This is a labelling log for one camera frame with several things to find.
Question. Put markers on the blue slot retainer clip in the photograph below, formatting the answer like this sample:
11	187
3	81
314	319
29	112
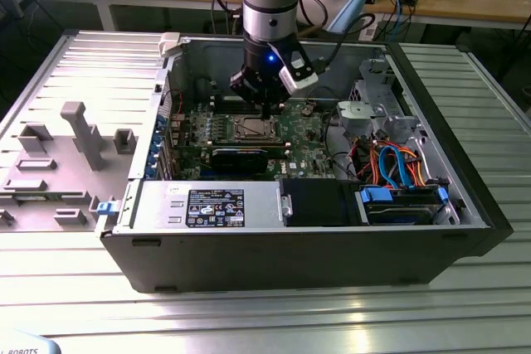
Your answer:
152	163
161	122
157	144

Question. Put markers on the black graphics card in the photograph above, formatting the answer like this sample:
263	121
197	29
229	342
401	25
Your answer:
238	161

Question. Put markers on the green motherboard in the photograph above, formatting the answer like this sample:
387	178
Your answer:
307	151

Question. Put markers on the white case latch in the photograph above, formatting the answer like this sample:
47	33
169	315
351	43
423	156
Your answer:
170	45

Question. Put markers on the silver metal drive cage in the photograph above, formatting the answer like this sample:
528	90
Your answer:
352	115

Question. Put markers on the white label tag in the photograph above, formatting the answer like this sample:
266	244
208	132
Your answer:
370	32

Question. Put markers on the silver power supply unit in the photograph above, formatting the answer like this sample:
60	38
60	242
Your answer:
257	205

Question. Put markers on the black open PC case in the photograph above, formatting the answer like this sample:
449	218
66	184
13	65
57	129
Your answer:
290	263

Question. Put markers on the hard disk in blue carrier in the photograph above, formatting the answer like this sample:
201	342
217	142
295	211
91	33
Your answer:
398	215

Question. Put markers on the blue case clip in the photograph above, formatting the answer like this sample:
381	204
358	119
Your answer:
105	209

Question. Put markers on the grey parts rack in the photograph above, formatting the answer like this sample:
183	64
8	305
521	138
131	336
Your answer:
62	180

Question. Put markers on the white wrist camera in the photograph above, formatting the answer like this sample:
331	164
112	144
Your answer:
300	80

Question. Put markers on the silver metal latch bracket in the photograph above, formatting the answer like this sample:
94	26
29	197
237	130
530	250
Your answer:
286	207

